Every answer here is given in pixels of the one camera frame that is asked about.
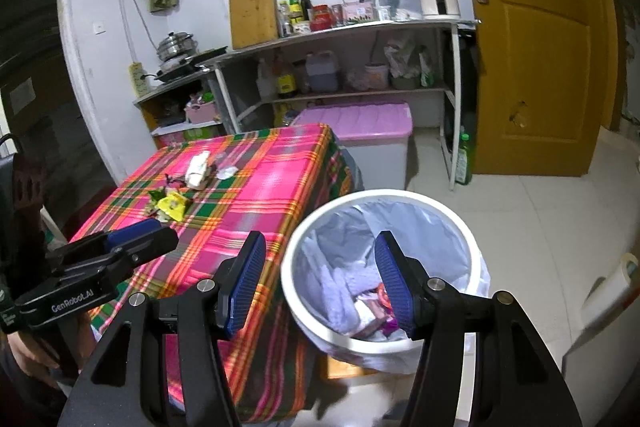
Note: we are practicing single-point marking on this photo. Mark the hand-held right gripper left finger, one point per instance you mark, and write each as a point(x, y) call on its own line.
point(245, 282)

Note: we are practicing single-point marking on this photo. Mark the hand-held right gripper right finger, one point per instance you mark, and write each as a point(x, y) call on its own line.
point(395, 287)

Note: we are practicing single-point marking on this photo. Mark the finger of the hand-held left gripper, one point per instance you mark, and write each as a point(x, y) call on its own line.
point(157, 241)
point(132, 231)

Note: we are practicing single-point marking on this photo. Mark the yellow wrapper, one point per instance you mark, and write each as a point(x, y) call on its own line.
point(172, 206)

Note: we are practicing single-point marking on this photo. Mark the green leaves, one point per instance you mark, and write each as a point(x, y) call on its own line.
point(156, 198)

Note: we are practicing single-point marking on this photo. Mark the white-rimmed trash bin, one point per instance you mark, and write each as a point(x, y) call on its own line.
point(290, 277)

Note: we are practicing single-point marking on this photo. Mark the white wrapper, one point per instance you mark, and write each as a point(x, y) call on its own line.
point(197, 169)

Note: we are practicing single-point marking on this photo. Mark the clear plastic piece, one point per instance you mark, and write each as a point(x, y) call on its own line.
point(227, 172)

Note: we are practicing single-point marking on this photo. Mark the person's left hand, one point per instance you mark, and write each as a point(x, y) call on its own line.
point(35, 357)

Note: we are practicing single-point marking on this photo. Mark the pink plaid tablecloth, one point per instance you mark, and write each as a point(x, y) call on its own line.
point(280, 187)

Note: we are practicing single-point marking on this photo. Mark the pink basket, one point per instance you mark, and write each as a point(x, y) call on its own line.
point(201, 113)

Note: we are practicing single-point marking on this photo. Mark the green plastic bottle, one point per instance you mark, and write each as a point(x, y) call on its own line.
point(463, 162)

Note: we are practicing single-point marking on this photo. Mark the small wooden shelf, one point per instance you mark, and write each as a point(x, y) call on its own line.
point(170, 86)

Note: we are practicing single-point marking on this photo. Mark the yellow power strip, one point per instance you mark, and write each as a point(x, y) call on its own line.
point(138, 79)

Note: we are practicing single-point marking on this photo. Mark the pink-lidded storage box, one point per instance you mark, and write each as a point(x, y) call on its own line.
point(365, 122)

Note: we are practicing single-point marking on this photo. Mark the black induction cooker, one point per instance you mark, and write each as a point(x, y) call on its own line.
point(185, 64)

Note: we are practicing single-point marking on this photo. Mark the steel pot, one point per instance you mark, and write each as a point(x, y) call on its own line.
point(175, 47)

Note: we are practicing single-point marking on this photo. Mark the clear plastic jug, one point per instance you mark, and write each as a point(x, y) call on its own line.
point(266, 84)

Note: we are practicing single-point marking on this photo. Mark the yellow-label oil bottle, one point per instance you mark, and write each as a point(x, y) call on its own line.
point(286, 82)

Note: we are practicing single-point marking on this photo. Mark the grey-green bowl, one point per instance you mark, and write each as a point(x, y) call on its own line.
point(405, 83)

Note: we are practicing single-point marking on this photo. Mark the pink tub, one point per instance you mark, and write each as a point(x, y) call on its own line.
point(376, 77)

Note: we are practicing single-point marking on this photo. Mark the white paper roll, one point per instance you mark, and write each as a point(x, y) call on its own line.
point(607, 292)

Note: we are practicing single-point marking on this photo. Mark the green packet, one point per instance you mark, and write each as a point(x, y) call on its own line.
point(426, 72)

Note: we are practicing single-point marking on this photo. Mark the dark liquid jug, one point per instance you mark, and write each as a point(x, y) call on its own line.
point(322, 74)

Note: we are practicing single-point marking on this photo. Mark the crumpled plastic bags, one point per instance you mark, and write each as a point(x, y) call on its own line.
point(400, 57)

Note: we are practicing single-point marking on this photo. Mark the bamboo cutting board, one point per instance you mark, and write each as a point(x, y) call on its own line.
point(253, 12)

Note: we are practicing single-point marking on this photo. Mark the clear bottle yellow cap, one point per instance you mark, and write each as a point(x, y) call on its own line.
point(284, 21)

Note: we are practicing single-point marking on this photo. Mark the small white bowl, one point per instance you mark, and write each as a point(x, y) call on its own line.
point(301, 28)

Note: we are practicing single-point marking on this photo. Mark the white shelf unit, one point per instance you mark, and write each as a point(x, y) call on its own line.
point(350, 29)

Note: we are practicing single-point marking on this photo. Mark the green bottle yellow label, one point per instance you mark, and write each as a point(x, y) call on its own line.
point(295, 9)

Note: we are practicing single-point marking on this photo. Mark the wooden door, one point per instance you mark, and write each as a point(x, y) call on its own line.
point(540, 57)

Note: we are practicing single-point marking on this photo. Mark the red jar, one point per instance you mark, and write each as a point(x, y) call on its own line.
point(321, 18)

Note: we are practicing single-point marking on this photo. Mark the pink knife holder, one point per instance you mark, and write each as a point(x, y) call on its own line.
point(357, 13)

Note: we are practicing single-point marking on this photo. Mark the dark sauce bottle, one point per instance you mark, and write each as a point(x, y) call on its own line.
point(305, 7)

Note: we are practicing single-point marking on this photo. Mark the glass cup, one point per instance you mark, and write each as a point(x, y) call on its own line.
point(337, 15)

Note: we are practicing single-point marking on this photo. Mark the clear plastic container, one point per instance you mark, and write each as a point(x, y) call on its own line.
point(395, 2)

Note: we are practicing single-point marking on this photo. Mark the white wall switch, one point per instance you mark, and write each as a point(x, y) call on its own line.
point(100, 28)

